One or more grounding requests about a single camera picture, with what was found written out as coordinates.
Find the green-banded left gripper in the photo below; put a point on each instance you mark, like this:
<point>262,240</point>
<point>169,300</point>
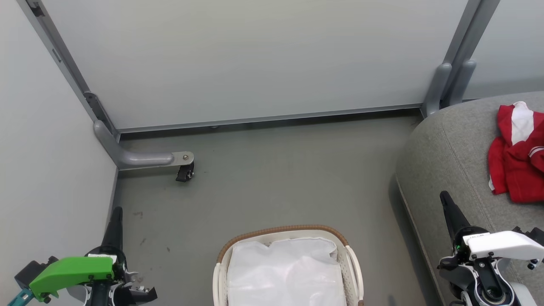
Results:
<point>72,272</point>

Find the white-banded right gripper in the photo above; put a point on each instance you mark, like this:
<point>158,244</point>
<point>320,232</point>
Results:
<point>501,245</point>

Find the red garment with white trim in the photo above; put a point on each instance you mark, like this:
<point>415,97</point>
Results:
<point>520,170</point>

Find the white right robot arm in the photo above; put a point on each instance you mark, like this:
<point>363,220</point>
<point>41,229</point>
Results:
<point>480,272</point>

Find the white laundry basket brown rim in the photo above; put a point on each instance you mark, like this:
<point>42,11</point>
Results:
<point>352,272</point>

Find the white basket liner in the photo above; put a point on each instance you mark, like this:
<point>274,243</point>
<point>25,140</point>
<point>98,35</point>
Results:
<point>284,272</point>

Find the grey fabric sofa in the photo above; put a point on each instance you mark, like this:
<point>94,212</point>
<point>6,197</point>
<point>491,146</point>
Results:
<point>450,161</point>

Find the grey partition foot bar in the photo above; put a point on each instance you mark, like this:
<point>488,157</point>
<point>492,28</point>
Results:
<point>140,159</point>

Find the black caster wheel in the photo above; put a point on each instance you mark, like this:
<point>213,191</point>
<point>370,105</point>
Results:
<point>185,173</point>

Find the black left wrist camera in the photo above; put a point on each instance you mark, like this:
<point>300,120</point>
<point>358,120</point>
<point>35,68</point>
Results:
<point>32,270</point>

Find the grey hinged partition frame post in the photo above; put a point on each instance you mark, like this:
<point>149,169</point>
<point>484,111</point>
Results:
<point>63,59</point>

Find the grey partition bottom rail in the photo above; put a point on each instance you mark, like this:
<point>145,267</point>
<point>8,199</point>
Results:
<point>272,118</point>

